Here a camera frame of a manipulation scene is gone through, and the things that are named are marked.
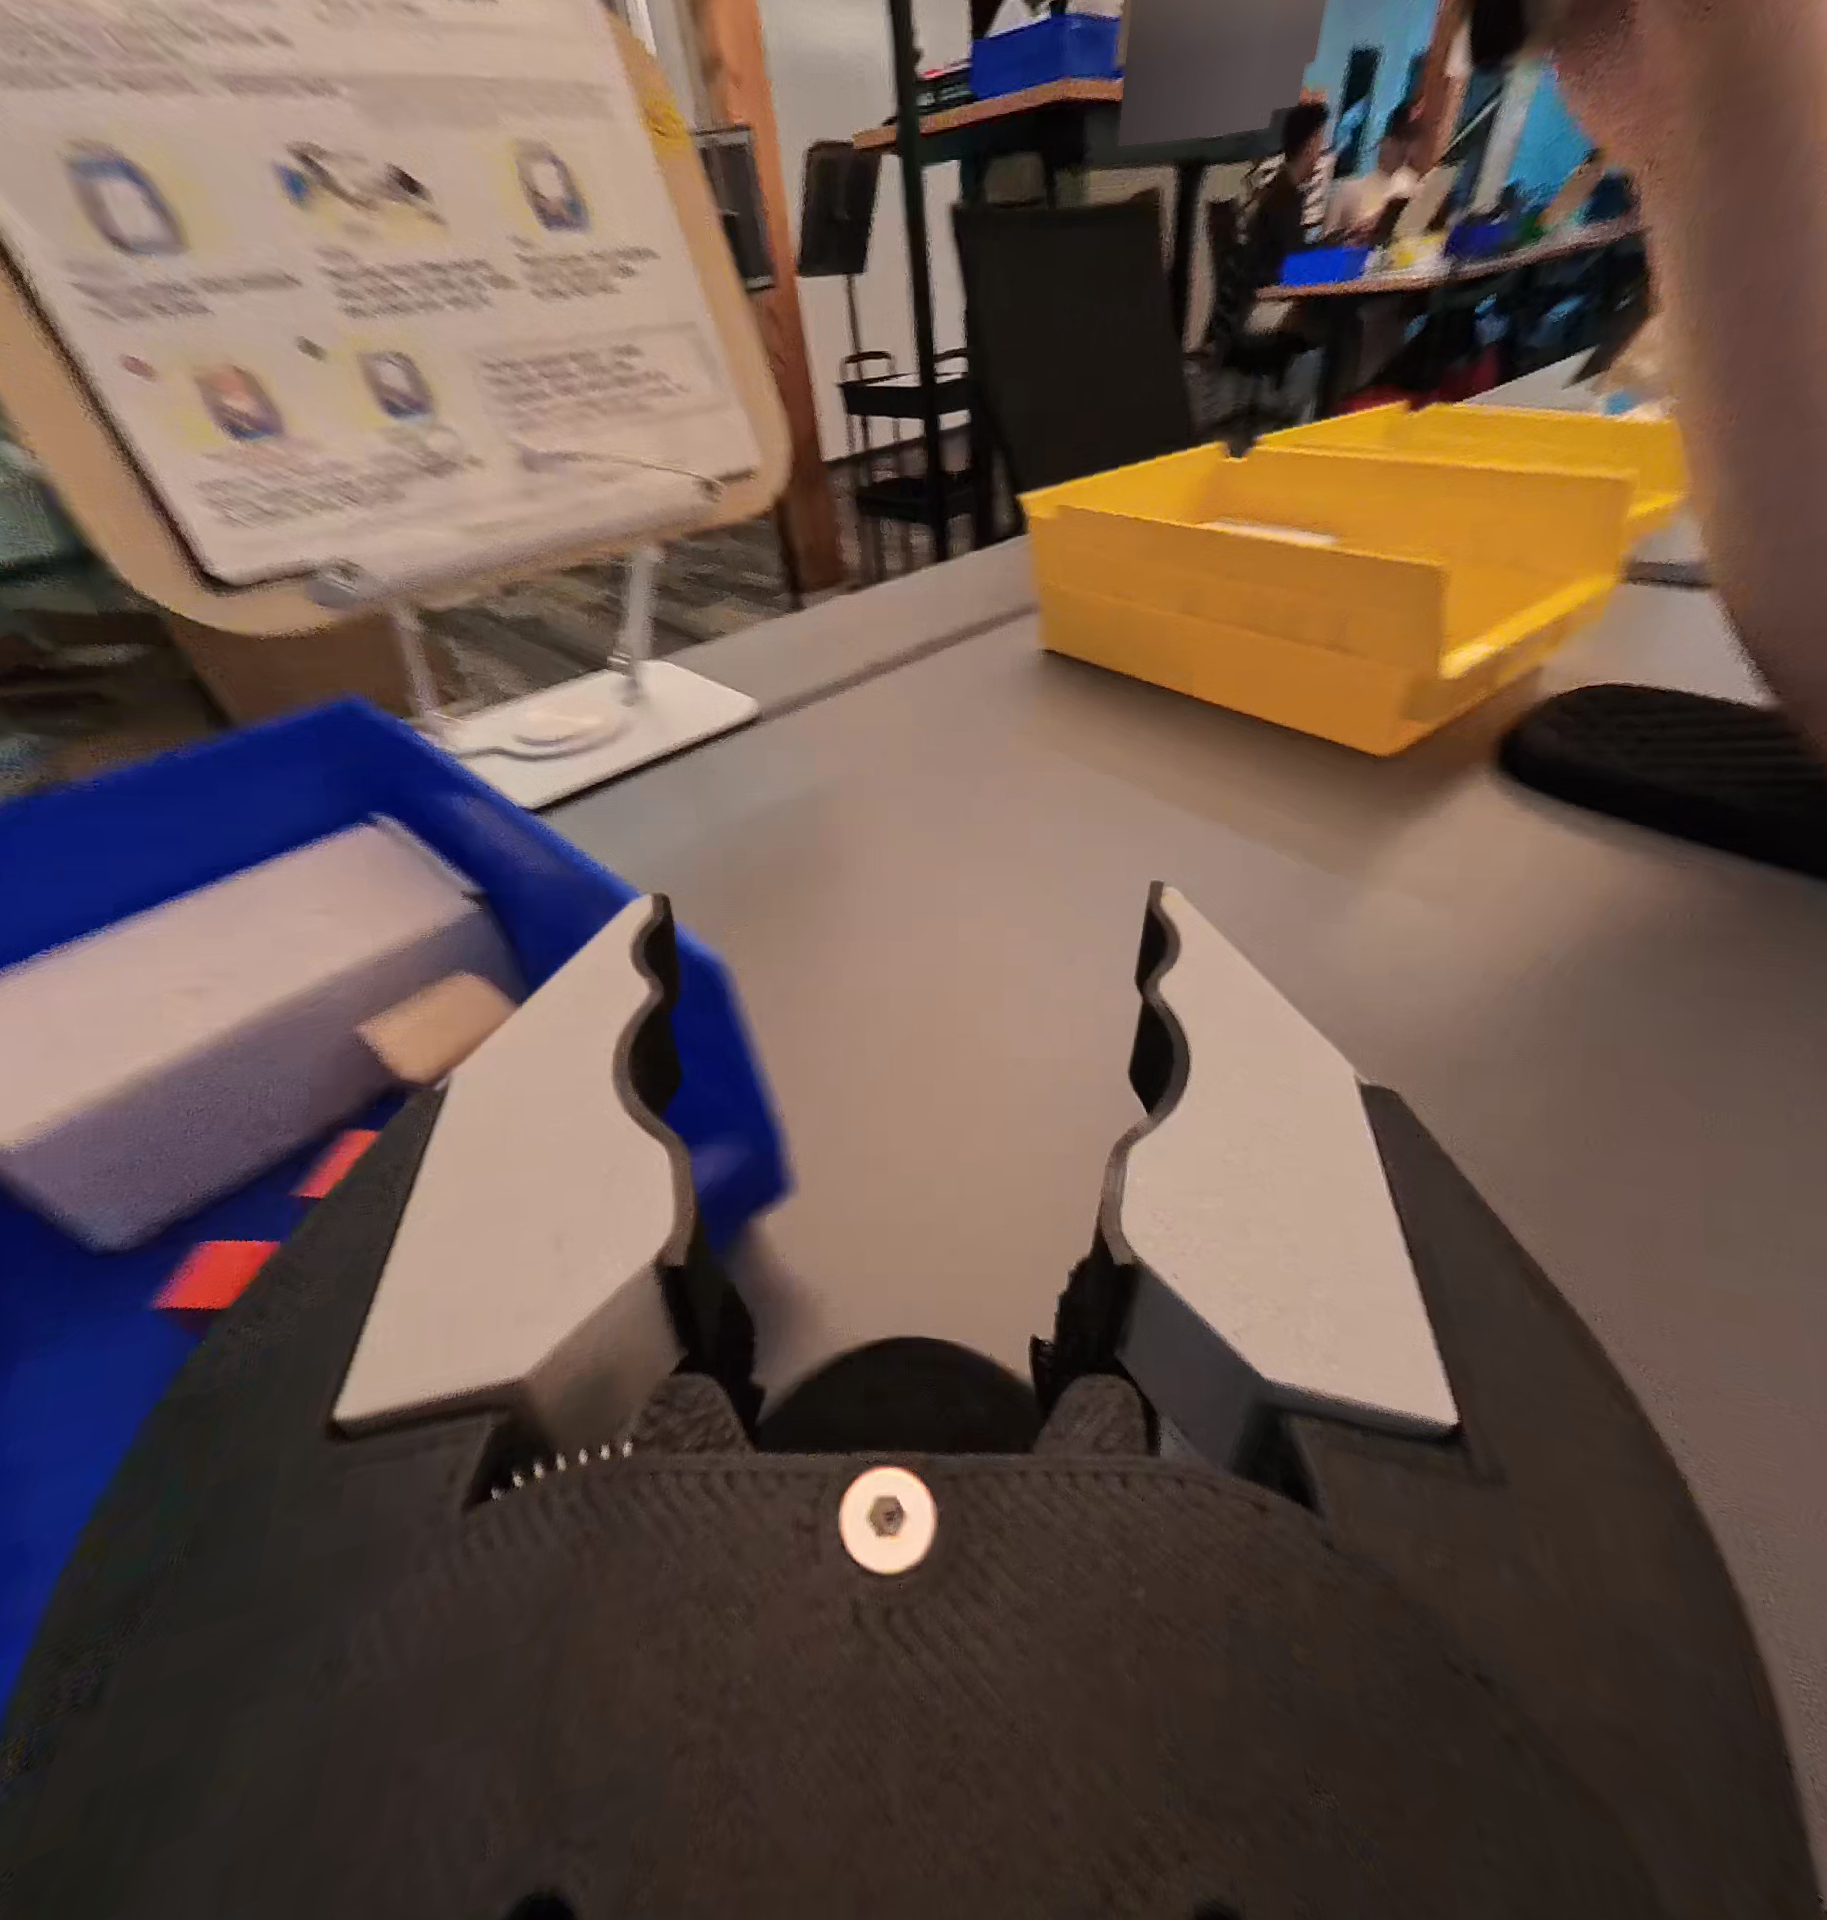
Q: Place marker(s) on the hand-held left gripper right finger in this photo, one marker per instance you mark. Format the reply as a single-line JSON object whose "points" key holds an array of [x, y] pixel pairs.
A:
{"points": [[1273, 1200]]}

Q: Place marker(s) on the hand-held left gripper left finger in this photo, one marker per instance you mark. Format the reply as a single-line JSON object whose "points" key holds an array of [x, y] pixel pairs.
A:
{"points": [[509, 1200]]}

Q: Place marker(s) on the white cardboard box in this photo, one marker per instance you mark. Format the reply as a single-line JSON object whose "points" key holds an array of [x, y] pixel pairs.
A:
{"points": [[176, 1034]]}

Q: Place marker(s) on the blue plastic bin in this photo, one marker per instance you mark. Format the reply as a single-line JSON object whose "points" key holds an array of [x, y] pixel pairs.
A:
{"points": [[132, 810]]}

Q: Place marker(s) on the person's right forearm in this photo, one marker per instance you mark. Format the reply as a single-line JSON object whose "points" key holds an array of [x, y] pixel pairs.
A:
{"points": [[1755, 374]]}

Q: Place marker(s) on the yellow plastic bin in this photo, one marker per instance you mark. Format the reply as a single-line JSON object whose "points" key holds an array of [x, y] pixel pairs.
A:
{"points": [[1229, 643], [1527, 436]]}

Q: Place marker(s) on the black ribbed pad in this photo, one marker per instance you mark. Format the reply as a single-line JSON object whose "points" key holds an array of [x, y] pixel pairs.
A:
{"points": [[1648, 766]]}

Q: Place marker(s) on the black chair back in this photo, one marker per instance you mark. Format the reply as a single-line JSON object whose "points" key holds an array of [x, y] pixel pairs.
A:
{"points": [[1077, 345]]}

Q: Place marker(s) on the small blue bin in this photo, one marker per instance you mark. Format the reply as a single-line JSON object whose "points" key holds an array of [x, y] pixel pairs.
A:
{"points": [[1327, 266], [1048, 60]]}

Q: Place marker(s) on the background work table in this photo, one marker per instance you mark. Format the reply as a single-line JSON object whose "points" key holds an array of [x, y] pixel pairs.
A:
{"points": [[1515, 254]]}

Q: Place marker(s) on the black framed sign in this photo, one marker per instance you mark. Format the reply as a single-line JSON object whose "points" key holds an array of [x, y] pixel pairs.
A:
{"points": [[736, 212], [838, 212]]}

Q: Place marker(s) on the dark metal shelf rack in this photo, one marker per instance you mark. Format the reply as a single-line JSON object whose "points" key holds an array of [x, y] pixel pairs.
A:
{"points": [[915, 226]]}

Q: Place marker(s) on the wooden post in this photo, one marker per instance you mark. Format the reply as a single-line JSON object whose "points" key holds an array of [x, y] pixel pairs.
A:
{"points": [[792, 421]]}

